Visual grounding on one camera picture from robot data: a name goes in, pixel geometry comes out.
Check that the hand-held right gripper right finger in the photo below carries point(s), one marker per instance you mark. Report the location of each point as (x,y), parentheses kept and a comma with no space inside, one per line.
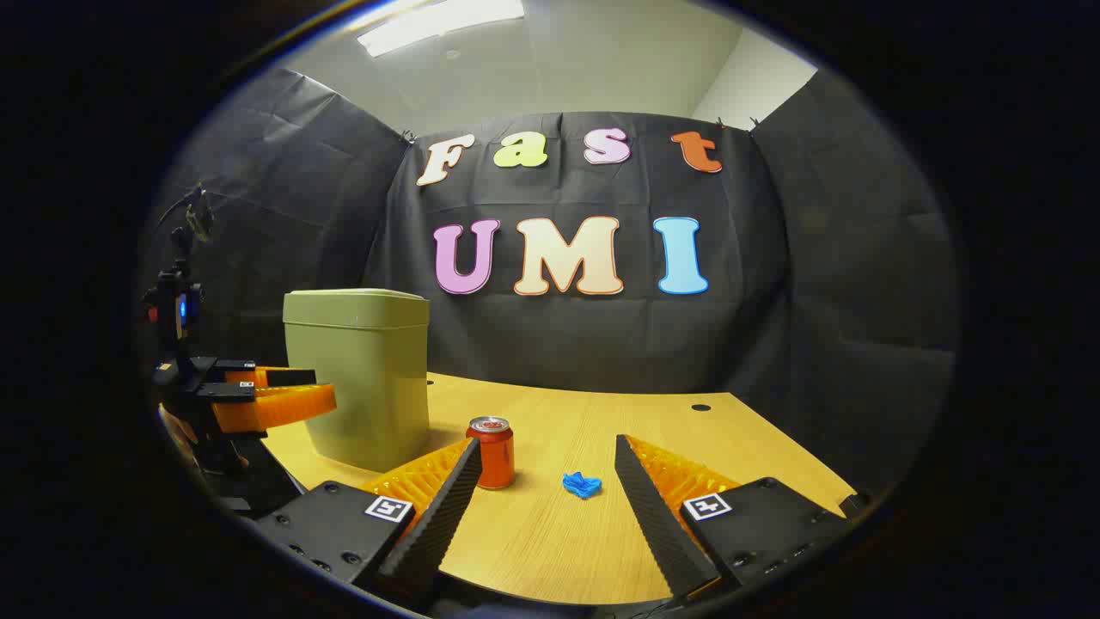
(657,524)

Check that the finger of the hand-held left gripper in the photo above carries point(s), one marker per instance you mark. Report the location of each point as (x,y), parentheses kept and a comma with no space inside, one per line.
(275,407)
(275,376)

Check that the wooden desktop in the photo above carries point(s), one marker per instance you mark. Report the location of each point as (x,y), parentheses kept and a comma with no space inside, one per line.
(559,542)

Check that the red pop can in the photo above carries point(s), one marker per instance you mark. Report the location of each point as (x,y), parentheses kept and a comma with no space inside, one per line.
(491,456)

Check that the green desktop garbage bin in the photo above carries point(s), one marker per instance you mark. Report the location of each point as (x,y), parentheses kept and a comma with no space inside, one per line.
(369,387)

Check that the blue paper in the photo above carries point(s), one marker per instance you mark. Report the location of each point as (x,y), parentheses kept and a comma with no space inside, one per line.
(582,485)

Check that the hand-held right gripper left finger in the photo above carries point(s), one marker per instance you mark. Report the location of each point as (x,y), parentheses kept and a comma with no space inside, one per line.
(438,524)

